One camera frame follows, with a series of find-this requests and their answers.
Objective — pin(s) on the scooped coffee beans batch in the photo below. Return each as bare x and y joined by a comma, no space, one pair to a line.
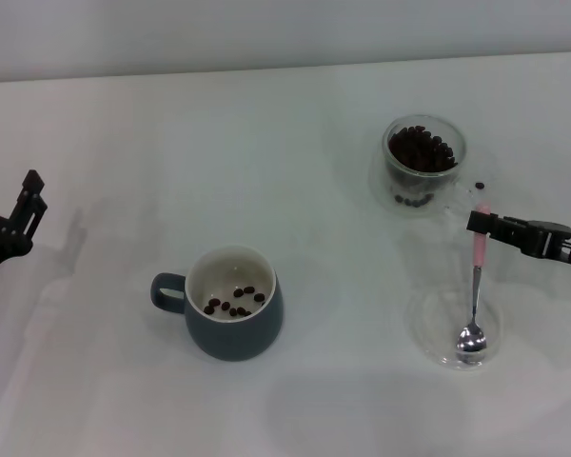
249,289

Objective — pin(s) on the dark teal ceramic mug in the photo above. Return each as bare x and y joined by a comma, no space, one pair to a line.
247,338

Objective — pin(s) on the coffee bean pile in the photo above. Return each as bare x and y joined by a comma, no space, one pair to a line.
419,152

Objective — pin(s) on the clear glass saucer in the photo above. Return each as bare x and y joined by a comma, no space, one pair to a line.
433,333

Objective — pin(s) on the clear double-wall glass cup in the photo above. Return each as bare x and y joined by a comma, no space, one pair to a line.
380,195

